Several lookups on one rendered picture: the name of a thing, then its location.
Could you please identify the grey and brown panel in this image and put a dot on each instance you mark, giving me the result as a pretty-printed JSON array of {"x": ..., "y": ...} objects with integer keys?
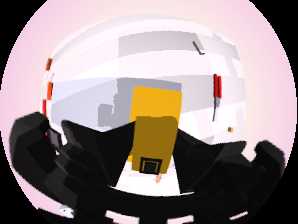
[{"x": 100, "y": 103}]

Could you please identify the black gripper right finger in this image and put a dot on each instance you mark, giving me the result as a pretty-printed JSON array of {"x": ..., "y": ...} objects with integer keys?
[{"x": 193, "y": 159}]

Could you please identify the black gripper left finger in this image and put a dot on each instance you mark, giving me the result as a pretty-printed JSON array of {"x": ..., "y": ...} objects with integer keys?
[{"x": 111, "y": 148}]

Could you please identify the awl with orange-red handle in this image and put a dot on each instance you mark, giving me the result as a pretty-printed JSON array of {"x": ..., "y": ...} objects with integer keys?
[
  {"x": 48, "y": 65},
  {"x": 50, "y": 89}
]

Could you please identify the awl with wooden handle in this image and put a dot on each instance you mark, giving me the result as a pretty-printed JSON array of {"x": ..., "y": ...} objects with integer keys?
[{"x": 158, "y": 178}]

